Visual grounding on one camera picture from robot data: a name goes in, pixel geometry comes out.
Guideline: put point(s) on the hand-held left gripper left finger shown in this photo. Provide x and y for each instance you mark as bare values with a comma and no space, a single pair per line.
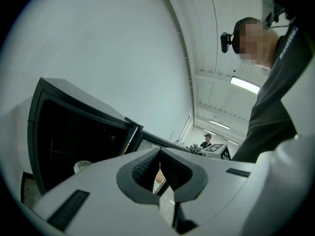
103,181

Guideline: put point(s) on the orange cushion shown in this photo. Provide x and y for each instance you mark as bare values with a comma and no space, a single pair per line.
160,177

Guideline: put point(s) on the person's head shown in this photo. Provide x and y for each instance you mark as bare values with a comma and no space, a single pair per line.
256,43

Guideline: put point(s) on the ceiling light bar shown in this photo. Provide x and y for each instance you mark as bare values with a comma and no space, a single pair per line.
233,142
246,84
219,124

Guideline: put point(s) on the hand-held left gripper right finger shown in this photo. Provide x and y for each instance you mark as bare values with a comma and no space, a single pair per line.
216,181

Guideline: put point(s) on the black head-mounted camera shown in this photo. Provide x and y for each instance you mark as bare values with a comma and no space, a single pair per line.
225,42

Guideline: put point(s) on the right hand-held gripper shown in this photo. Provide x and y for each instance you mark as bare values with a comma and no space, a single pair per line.
217,151

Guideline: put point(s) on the black cabinet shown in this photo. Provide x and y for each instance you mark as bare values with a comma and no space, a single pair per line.
73,122

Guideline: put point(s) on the person's black clothing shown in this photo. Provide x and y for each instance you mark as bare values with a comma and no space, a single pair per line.
270,107

